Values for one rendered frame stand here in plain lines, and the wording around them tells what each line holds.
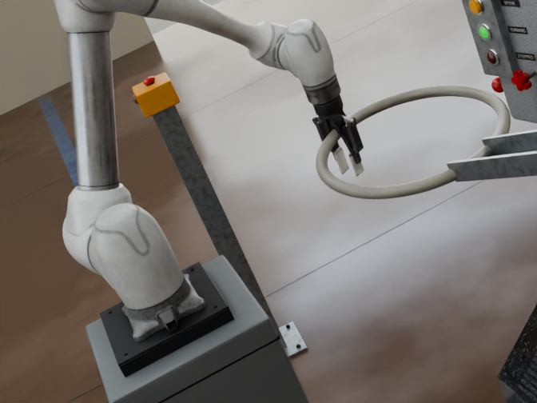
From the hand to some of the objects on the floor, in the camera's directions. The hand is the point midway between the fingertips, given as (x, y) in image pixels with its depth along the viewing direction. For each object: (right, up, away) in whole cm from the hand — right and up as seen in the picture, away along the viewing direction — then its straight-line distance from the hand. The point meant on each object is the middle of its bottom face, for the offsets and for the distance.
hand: (348, 162), depth 268 cm
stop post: (-19, -63, +93) cm, 114 cm away
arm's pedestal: (-16, -106, +4) cm, 107 cm away
